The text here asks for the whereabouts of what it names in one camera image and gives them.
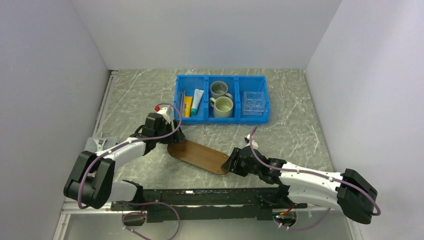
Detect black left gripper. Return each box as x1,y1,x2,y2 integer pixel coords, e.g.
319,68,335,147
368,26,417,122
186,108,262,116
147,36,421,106
154,119,186,145

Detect brown oval wooden tray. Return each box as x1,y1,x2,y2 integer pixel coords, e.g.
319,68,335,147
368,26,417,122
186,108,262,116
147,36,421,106
167,139,229,175

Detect light green ceramic mug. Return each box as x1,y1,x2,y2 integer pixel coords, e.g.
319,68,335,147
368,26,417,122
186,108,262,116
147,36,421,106
209,96,234,118

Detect clear glass toothbrush holder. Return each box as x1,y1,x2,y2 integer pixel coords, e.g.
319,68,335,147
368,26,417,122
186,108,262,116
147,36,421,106
241,91,266,116

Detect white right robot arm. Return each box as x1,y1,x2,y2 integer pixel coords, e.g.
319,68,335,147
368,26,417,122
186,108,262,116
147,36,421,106
221,146,381,225

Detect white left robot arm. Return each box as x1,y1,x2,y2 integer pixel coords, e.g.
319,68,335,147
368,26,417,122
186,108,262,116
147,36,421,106
63,112,185,209

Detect grey toothbrush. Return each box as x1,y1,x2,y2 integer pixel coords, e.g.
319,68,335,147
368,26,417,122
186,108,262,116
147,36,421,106
179,90,185,118

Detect white toothpaste tube green cap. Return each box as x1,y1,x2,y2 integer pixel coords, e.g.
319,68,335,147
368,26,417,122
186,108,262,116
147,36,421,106
190,89,204,115

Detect yellow orange tube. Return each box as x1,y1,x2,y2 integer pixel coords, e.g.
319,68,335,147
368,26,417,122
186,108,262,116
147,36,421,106
183,96,193,118

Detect blue left storage bin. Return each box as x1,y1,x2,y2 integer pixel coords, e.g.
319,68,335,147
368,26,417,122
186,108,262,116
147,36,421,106
173,74,209,125

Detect blue storage bin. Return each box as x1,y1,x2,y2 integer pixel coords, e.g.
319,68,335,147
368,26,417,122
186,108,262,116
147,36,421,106
236,75,271,125
173,74,209,125
206,75,236,124

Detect grey ceramic mug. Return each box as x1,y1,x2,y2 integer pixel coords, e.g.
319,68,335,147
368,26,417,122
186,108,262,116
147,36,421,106
210,81,233,100

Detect blue middle storage bin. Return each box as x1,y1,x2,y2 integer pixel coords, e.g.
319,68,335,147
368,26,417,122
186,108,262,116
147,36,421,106
206,75,236,124

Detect blue right storage bin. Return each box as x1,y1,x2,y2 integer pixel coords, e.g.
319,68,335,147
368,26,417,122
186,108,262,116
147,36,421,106
236,75,271,125

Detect clear plastic box blue latches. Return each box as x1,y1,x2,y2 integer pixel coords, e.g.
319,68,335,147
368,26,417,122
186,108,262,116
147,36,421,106
84,136,118,153

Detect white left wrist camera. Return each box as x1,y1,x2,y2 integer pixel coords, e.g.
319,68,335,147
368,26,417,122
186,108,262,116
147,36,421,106
154,105,173,124

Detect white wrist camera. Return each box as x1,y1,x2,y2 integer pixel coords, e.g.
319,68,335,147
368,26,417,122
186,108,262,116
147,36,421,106
154,105,173,124
244,134,259,150

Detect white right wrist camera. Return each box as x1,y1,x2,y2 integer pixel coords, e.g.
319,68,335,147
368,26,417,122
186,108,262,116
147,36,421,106
244,134,259,150

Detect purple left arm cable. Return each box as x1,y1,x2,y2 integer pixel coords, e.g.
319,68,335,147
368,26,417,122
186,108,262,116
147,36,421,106
76,102,184,210

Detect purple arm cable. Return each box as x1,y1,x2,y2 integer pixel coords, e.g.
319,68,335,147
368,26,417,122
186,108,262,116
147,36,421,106
248,125,382,232
76,102,184,210

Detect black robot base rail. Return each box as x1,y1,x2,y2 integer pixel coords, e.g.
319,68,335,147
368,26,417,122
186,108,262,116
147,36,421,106
111,187,307,223

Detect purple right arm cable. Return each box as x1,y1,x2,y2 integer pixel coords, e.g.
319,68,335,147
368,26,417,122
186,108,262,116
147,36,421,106
248,125,382,232

